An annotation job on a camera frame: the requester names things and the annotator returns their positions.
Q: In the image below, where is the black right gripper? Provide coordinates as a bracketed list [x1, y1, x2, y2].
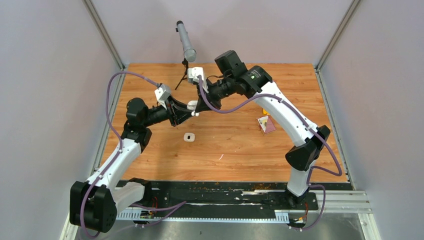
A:
[195, 74, 236, 112]

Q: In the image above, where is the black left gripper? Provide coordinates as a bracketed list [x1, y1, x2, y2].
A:
[142, 94, 197, 128]

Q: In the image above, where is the white oval earbud case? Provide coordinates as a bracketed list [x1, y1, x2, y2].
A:
[186, 100, 198, 111]

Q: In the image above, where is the white ear-clip earbud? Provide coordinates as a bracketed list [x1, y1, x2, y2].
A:
[191, 111, 200, 117]

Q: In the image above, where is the white gold-trimmed earbud case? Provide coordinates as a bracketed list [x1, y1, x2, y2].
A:
[183, 132, 196, 143]

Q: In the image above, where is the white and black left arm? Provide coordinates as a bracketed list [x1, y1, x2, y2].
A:
[69, 96, 193, 233]

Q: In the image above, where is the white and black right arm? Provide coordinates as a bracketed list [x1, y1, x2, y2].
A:
[188, 50, 331, 209]

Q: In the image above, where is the grey microphone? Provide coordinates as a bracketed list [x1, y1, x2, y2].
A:
[176, 20, 197, 63]

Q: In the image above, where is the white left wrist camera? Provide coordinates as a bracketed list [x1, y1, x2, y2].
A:
[154, 83, 172, 109]

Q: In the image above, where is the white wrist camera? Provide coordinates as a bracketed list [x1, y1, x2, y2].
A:
[154, 83, 172, 109]
[187, 67, 209, 93]

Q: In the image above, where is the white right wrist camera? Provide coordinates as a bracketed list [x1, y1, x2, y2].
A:
[187, 67, 209, 93]

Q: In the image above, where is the yellow triangular plastic frame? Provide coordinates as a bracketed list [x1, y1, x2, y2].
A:
[262, 108, 270, 116]

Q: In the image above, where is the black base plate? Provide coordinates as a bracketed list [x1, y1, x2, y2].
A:
[139, 181, 319, 215]

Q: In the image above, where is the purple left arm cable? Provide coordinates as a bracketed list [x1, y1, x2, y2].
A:
[80, 71, 187, 239]

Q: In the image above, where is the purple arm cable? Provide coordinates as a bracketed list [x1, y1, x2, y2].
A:
[197, 75, 343, 231]
[80, 71, 187, 239]

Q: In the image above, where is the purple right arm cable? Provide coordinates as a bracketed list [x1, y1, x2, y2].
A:
[197, 75, 343, 231]

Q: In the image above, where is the white cable duct strip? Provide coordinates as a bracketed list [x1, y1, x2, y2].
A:
[116, 206, 290, 224]

